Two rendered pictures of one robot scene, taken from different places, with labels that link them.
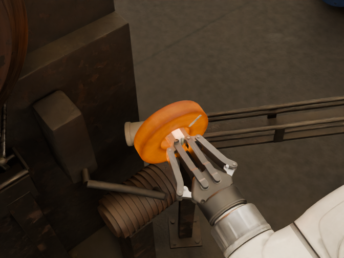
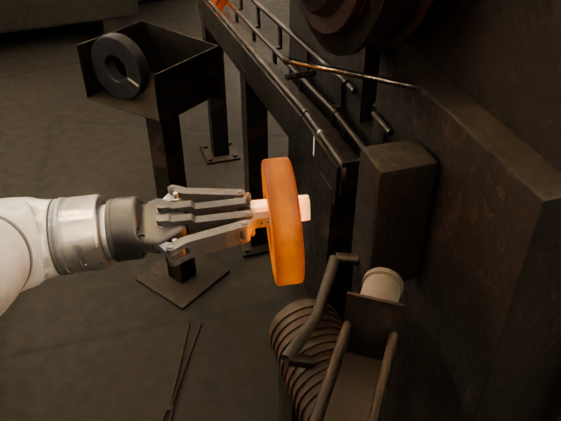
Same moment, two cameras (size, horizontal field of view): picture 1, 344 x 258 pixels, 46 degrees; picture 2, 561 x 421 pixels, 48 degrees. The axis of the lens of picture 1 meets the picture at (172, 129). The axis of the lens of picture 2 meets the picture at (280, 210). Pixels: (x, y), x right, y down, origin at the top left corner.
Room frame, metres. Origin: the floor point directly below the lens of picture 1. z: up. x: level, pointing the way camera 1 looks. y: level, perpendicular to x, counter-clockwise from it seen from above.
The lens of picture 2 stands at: (0.69, -0.55, 1.30)
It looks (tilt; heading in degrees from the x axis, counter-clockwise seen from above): 37 degrees down; 113
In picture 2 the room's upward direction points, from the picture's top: straight up
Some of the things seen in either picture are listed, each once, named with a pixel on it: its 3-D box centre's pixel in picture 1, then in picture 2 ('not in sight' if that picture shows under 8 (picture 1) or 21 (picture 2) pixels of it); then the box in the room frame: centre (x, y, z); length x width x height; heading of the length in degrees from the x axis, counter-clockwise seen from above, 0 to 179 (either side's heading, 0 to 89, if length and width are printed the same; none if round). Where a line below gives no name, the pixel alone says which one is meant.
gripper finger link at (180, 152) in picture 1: (189, 167); (205, 212); (0.38, -0.03, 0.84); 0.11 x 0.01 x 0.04; 31
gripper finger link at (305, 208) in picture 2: (173, 128); (280, 212); (0.47, 0.00, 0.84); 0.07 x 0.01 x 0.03; 30
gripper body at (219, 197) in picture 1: (215, 193); (149, 225); (0.33, -0.08, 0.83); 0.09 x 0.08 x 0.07; 30
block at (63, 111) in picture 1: (66, 138); (392, 215); (0.55, 0.25, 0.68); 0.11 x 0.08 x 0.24; 40
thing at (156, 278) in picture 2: not in sight; (164, 174); (-0.13, 0.62, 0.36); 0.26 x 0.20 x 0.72; 165
